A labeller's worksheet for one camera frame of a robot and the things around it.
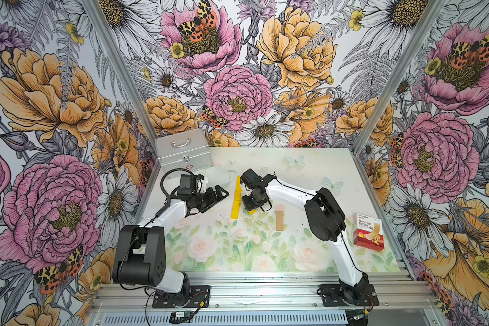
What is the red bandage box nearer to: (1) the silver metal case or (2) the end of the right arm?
(2) the end of the right arm

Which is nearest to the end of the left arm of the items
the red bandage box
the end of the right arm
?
the end of the right arm

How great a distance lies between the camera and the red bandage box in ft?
2.78
